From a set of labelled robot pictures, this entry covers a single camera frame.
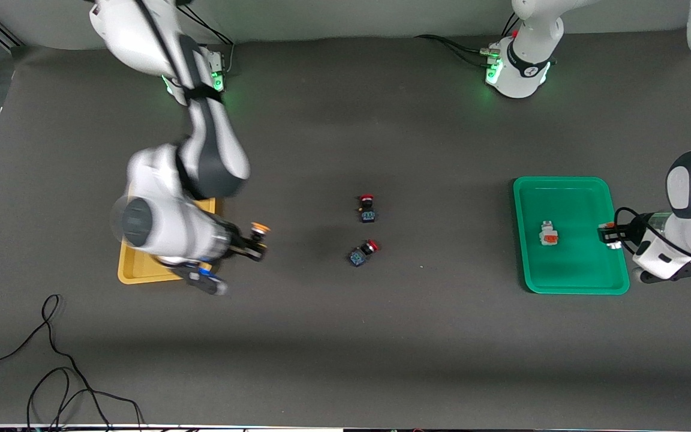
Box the green plastic tray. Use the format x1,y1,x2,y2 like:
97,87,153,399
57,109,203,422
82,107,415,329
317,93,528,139
513,176,630,295

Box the yellow plastic tray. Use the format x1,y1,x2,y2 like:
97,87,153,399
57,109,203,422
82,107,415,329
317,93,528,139
118,197,217,284

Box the dark grey table cloth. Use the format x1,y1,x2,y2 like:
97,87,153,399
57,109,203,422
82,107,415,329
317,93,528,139
0,29,691,428

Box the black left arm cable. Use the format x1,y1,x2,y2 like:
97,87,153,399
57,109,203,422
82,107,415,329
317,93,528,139
614,132,691,265

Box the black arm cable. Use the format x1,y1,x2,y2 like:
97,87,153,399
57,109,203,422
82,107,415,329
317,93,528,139
614,132,691,265
134,0,226,106

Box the red push button switch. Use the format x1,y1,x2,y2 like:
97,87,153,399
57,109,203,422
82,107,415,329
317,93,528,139
348,239,380,268
357,194,378,224

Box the loose black cable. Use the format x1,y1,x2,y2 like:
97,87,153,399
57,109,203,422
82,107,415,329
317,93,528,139
0,294,145,432

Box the black right arm base cables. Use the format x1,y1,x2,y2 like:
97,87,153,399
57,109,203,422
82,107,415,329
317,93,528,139
188,3,236,76

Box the black arm base cables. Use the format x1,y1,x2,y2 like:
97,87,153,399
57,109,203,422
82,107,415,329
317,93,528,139
414,13,523,68
188,3,236,76

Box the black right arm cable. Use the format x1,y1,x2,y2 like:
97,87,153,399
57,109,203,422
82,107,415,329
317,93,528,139
134,0,226,106

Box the black left arm base cables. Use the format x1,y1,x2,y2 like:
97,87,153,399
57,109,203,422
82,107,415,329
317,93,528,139
414,13,523,68

